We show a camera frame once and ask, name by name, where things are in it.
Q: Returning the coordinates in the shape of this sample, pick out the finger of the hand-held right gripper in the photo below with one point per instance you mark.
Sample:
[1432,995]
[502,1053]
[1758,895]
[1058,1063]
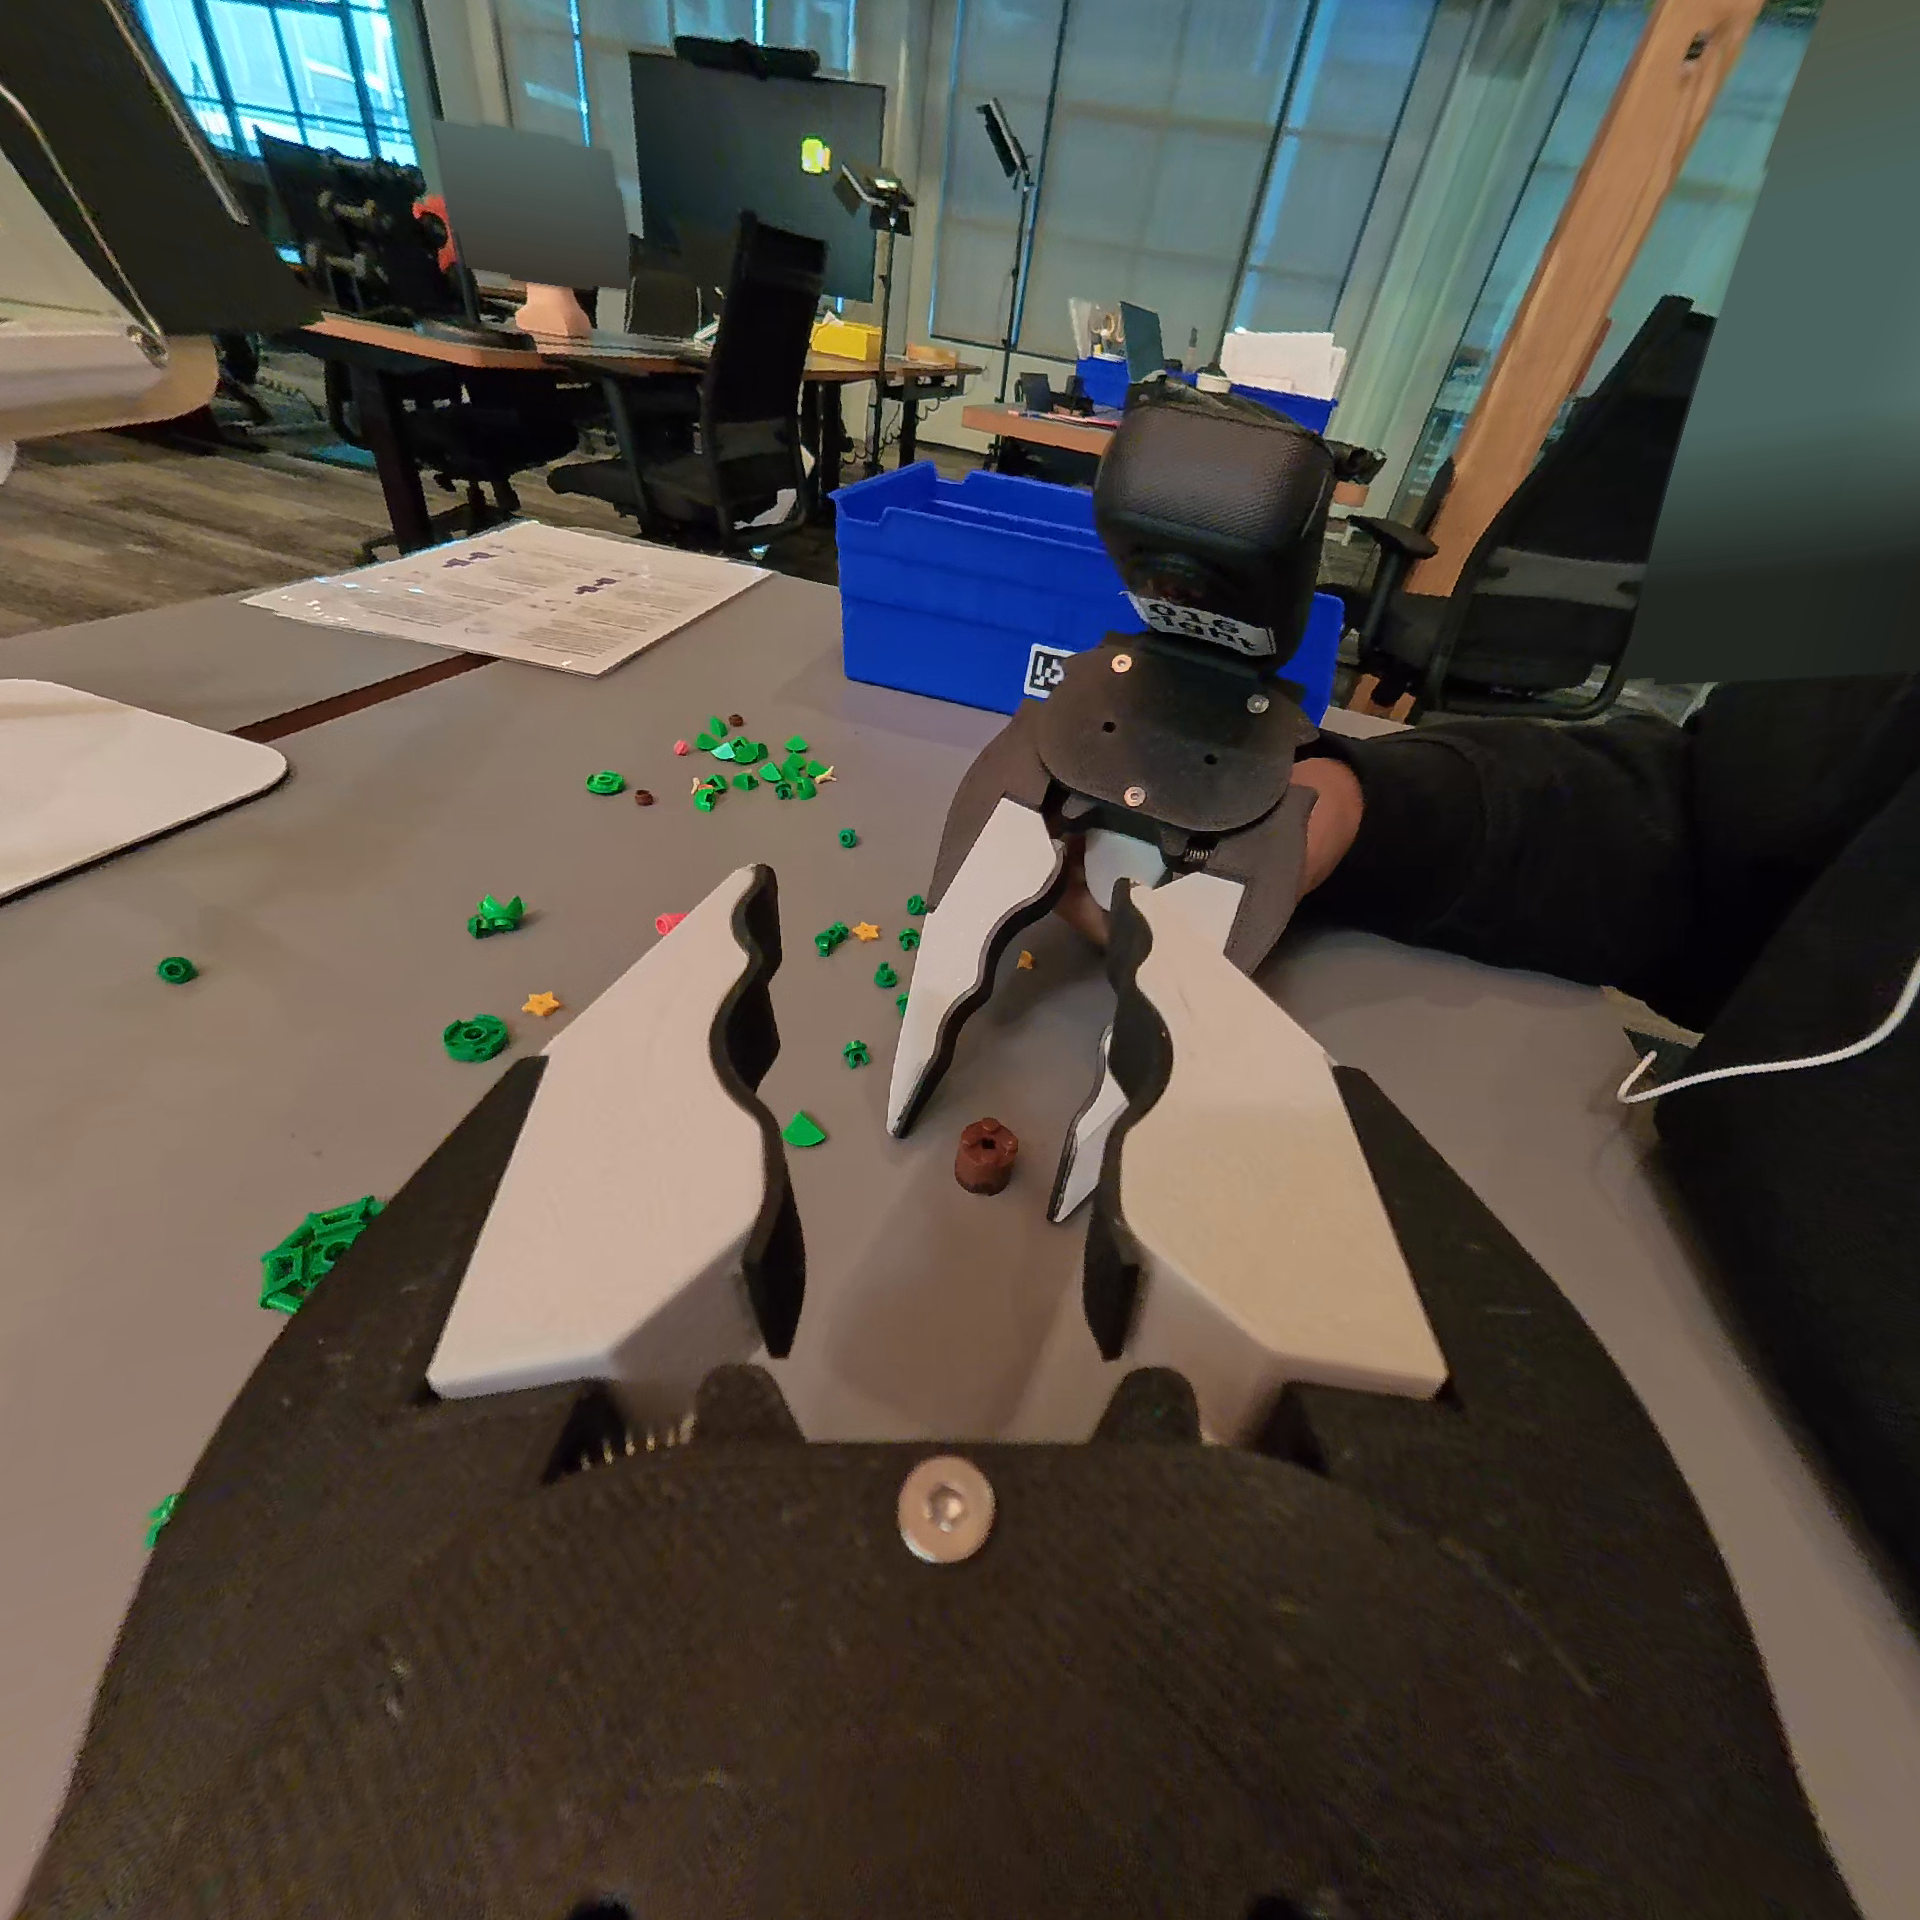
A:
[974,929]
[1088,1142]

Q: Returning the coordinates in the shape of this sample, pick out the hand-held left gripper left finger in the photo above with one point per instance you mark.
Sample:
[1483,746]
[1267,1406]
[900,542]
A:
[615,1201]

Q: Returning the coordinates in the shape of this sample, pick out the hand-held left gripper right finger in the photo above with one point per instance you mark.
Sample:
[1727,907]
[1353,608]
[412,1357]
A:
[1276,1201]

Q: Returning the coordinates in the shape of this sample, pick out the brown round brick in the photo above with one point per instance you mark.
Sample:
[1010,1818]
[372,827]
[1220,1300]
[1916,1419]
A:
[987,1152]

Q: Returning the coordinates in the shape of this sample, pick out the person's right forearm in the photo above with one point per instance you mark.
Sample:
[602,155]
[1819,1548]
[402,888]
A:
[1574,840]

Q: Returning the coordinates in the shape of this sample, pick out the person's right hand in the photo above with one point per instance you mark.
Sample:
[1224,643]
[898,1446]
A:
[1336,819]

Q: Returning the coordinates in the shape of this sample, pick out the wooden office desk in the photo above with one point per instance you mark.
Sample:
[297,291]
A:
[1049,426]
[449,352]

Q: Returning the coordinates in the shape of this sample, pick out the green quarter dome piece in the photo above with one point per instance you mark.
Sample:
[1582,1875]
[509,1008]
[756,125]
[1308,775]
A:
[804,1129]

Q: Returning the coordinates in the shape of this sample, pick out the pile of green leaf pieces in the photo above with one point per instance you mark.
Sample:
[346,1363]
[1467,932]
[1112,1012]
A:
[749,766]

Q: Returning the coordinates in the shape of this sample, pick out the blue plastic bin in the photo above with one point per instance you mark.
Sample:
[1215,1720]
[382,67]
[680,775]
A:
[945,586]

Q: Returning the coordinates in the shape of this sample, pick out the green round web plate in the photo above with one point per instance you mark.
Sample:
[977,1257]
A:
[314,1253]

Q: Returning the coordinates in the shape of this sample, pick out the green spiky plant piece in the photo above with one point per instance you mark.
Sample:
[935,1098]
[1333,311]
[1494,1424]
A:
[497,916]

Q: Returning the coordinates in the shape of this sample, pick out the black tripod stand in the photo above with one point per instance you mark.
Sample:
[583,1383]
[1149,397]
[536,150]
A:
[1011,226]

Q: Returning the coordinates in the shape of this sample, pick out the black office chair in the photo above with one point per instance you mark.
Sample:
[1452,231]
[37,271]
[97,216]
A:
[1559,542]
[736,374]

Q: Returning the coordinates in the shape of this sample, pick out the yellow box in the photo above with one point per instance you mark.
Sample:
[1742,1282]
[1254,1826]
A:
[848,342]

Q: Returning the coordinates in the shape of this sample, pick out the large black monitor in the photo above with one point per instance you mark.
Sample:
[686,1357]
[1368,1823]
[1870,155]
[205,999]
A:
[749,166]

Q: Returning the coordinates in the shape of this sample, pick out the printed paper sheet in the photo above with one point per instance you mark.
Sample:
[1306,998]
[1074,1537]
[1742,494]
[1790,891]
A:
[512,595]

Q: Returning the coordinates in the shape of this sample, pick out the white stand base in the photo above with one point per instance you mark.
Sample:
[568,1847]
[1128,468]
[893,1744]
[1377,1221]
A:
[106,773]

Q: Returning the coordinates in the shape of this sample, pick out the mannequin bust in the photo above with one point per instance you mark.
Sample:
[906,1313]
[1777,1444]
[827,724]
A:
[555,313]

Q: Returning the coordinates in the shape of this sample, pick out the large glass window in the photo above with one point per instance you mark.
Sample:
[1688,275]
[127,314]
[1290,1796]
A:
[284,77]

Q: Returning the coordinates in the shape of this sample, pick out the wooden post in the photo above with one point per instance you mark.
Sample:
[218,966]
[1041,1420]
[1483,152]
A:
[1589,286]

